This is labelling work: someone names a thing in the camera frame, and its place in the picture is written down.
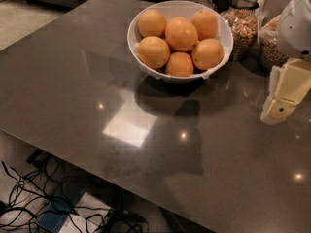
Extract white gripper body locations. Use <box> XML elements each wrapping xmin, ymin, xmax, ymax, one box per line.
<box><xmin>277</xmin><ymin>0</ymin><xmax>311</xmax><ymax>61</ymax></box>

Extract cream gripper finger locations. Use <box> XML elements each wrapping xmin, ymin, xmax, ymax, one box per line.
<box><xmin>260</xmin><ymin>58</ymin><xmax>311</xmax><ymax>125</ymax></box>

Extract orange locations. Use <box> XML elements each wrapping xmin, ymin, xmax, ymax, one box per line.
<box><xmin>137</xmin><ymin>9</ymin><xmax>167</xmax><ymax>38</ymax></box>
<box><xmin>165</xmin><ymin>52</ymin><xmax>194</xmax><ymax>77</ymax></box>
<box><xmin>165</xmin><ymin>17</ymin><xmax>198</xmax><ymax>52</ymax></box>
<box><xmin>191</xmin><ymin>39</ymin><xmax>224</xmax><ymax>70</ymax></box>
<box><xmin>191</xmin><ymin>10</ymin><xmax>218</xmax><ymax>40</ymax></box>
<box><xmin>137</xmin><ymin>36</ymin><xmax>170</xmax><ymax>69</ymax></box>

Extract white bowl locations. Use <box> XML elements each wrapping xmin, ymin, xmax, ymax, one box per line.
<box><xmin>127</xmin><ymin>0</ymin><xmax>233</xmax><ymax>83</ymax></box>

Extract glass jar of grains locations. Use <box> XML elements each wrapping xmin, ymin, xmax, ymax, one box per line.
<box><xmin>259</xmin><ymin>16</ymin><xmax>288</xmax><ymax>72</ymax></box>

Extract glass jar of nuts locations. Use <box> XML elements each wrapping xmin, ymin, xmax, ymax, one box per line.
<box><xmin>223</xmin><ymin>0</ymin><xmax>259</xmax><ymax>61</ymax></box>

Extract blue box under table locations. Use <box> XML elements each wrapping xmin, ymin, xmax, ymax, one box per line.
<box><xmin>37</xmin><ymin>182</ymin><xmax>85</xmax><ymax>233</ymax></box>

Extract black cables on floor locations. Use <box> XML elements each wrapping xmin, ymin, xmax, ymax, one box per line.
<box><xmin>0</xmin><ymin>152</ymin><xmax>150</xmax><ymax>233</ymax></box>

